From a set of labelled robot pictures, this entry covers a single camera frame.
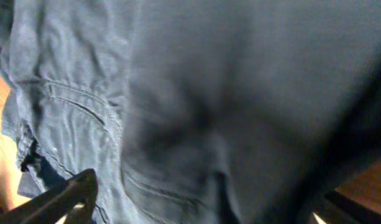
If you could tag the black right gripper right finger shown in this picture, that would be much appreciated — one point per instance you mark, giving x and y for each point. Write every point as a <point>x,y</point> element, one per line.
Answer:
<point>336,208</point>

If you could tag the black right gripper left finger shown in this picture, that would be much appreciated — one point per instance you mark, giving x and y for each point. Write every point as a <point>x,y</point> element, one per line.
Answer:
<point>74,200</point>

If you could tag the navy blue shorts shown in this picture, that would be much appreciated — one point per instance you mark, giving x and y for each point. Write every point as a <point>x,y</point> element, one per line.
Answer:
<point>193,111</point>

